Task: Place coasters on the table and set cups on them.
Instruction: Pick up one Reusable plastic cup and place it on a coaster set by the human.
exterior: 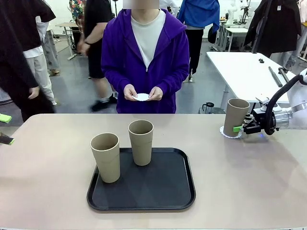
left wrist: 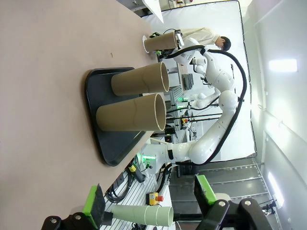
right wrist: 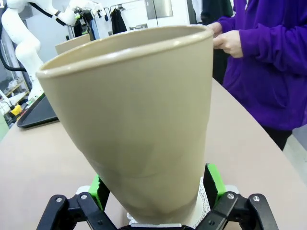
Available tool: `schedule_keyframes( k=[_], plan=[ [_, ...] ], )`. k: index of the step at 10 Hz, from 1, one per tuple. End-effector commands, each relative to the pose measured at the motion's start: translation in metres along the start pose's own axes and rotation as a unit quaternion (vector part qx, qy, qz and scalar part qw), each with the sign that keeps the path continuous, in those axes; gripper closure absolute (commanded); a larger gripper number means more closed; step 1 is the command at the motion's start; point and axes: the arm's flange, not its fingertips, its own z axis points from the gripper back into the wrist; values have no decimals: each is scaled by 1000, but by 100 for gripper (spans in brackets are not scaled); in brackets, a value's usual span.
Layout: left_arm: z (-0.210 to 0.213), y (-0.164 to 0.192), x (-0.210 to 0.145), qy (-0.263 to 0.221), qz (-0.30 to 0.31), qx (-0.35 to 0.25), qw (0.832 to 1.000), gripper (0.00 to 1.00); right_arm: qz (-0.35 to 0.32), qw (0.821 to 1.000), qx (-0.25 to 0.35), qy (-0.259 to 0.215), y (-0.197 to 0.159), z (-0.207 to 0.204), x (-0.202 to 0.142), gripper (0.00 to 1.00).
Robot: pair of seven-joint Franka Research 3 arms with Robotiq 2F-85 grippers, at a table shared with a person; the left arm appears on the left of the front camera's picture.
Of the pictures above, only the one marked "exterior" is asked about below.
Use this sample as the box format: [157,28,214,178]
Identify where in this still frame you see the wooden top background desk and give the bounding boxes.
[55,22,80,61]

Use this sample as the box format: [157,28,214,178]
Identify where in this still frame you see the person in grey trousers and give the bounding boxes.
[42,28,60,77]

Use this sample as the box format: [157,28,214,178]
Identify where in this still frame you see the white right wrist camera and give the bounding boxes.
[255,96,271,108]

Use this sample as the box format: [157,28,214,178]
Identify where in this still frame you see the person's right hand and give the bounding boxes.
[123,83,140,101]

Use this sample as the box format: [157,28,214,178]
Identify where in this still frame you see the black cable hose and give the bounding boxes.
[263,74,303,136]

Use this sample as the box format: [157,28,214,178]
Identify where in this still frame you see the person in blue jacket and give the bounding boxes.
[177,0,221,82]

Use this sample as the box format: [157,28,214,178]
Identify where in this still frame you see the tall beige cup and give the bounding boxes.
[128,119,154,167]
[224,98,251,139]
[90,133,120,184]

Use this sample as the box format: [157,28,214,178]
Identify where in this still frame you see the white background desk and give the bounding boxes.
[215,23,250,53]

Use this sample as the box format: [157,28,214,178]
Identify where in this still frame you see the person in plaid shirt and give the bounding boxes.
[69,0,86,27]

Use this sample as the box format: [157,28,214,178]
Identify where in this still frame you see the white rectangular table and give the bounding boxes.
[205,51,298,113]

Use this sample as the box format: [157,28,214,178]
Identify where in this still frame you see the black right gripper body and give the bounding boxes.
[242,108,267,135]

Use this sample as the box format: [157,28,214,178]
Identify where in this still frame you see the black glass kettle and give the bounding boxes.
[202,102,215,114]

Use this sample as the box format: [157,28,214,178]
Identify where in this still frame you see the person's right forearm, purple sleeve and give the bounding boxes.
[102,64,135,96]

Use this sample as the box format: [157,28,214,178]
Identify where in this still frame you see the person in black tee, white trousers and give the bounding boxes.
[23,0,58,106]

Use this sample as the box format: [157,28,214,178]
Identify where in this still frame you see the person's left hand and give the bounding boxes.
[148,86,164,102]

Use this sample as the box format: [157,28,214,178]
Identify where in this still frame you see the person in black tee and shorts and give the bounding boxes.
[77,0,118,113]

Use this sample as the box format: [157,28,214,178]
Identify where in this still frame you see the person's left forearm, purple sleeve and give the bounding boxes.
[155,64,190,96]

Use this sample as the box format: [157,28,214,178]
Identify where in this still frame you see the black coat on stand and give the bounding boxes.
[243,0,302,58]

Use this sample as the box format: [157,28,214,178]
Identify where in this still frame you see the person in long black coat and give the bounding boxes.
[0,0,56,122]

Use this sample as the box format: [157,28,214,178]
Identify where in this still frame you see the white scalloped paper coaster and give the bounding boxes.
[131,92,150,102]
[219,125,242,140]

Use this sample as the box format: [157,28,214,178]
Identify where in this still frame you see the person in purple hoodie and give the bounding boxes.
[100,0,190,115]

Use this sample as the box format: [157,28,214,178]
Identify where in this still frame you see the black metal rod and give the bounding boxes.
[268,66,284,88]
[277,67,292,83]

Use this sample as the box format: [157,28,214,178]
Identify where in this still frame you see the black plastic tray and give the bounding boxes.
[86,147,196,212]

